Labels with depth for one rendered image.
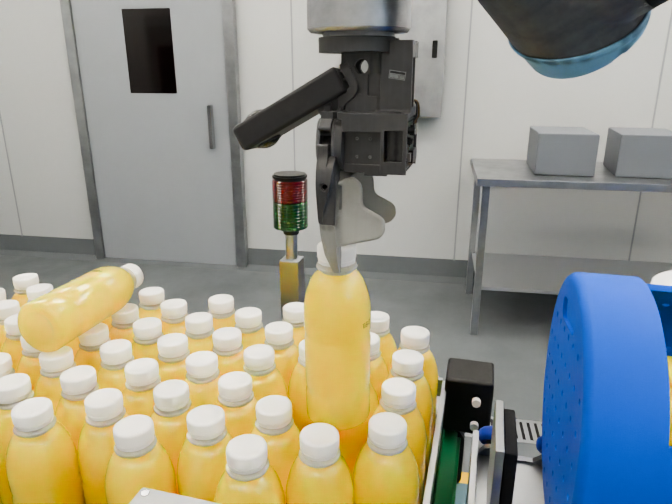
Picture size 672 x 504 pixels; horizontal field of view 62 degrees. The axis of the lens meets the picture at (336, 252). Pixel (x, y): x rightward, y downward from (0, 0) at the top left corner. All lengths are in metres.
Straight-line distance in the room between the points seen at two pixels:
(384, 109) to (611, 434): 0.33
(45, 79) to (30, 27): 0.36
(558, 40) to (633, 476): 0.35
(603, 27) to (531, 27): 0.05
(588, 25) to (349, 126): 0.19
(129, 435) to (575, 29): 0.52
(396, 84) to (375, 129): 0.04
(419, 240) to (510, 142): 0.90
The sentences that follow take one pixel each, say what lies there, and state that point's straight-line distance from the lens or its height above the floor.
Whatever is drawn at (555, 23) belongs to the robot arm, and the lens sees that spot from 0.45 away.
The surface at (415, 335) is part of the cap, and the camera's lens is 0.76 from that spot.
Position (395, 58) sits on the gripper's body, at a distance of 0.50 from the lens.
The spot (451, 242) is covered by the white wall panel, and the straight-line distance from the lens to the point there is 4.00.
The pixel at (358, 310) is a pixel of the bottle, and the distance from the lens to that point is 0.55.
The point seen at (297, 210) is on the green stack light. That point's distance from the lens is 0.99.
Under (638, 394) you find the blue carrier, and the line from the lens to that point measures 0.54.
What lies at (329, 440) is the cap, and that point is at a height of 1.10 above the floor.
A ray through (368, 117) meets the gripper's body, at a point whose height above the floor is 1.40.
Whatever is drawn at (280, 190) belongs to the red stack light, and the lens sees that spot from 0.99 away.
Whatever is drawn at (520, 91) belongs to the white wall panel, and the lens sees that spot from 3.87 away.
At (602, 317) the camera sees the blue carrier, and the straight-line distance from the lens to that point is 0.57.
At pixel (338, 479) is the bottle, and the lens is 0.58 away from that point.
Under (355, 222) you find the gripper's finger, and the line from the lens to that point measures 0.51.
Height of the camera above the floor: 1.44
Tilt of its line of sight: 18 degrees down
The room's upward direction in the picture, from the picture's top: straight up
